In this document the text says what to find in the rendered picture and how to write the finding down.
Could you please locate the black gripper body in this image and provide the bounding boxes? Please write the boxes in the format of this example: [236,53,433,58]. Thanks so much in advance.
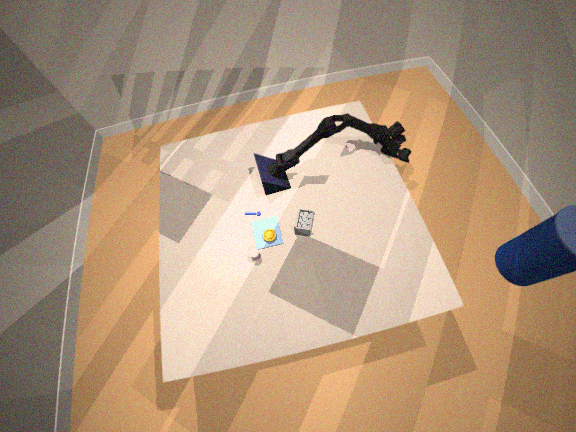
[381,139,411,161]

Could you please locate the yellow plate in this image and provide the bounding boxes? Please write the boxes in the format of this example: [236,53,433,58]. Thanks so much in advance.
[263,229,276,242]

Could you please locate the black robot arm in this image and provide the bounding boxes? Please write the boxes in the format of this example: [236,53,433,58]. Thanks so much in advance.
[267,113,406,178]

